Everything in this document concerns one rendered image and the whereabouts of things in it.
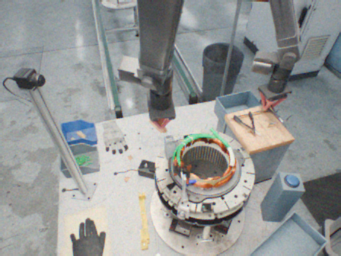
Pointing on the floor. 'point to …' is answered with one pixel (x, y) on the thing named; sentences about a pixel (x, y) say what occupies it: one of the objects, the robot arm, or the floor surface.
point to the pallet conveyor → (119, 78)
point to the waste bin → (215, 81)
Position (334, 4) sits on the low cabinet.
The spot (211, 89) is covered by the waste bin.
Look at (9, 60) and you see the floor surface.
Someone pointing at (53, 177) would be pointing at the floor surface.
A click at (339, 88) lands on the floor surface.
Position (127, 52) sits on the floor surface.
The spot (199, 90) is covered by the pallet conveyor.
